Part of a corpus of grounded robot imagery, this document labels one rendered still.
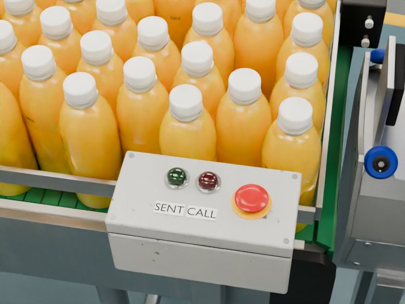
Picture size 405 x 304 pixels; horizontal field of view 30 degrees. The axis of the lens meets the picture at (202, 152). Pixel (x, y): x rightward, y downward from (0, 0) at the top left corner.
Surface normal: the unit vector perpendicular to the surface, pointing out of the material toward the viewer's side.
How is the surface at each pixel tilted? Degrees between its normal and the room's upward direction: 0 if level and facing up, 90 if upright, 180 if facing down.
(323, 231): 30
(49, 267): 90
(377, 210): 70
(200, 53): 0
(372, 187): 52
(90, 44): 0
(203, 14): 0
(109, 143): 90
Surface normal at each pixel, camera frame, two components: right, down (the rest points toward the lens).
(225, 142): -0.60, 0.63
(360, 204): -0.18, 0.52
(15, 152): 0.64, 0.59
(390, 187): -0.15, 0.22
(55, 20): -0.02, -0.62
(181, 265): -0.18, 0.77
